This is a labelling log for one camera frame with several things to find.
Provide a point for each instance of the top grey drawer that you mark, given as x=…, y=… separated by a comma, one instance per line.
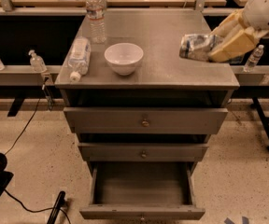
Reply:
x=145, y=120

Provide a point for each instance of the grey drawer cabinet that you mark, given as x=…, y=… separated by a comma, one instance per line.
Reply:
x=163, y=79

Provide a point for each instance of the black stand bottom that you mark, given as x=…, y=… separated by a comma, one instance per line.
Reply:
x=57, y=208

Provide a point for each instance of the lying clear water bottle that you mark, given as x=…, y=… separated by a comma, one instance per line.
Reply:
x=79, y=58

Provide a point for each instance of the black table leg right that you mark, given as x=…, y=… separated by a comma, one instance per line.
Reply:
x=266, y=125

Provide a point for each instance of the upright clear water bottle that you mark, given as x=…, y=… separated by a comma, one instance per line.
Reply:
x=96, y=15

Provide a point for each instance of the open bottom grey drawer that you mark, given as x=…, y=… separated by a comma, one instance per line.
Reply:
x=142, y=191

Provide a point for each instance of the silver redbull can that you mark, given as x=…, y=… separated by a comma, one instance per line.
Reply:
x=198, y=47

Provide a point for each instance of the white ceramic bowl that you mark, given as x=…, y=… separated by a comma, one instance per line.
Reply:
x=124, y=58

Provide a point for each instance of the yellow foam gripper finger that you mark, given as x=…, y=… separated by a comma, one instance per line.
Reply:
x=232, y=25
x=236, y=42

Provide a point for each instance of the middle grey drawer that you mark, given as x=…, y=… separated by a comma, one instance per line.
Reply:
x=142, y=151

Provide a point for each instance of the small water bottle right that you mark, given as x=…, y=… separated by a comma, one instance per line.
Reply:
x=253, y=58

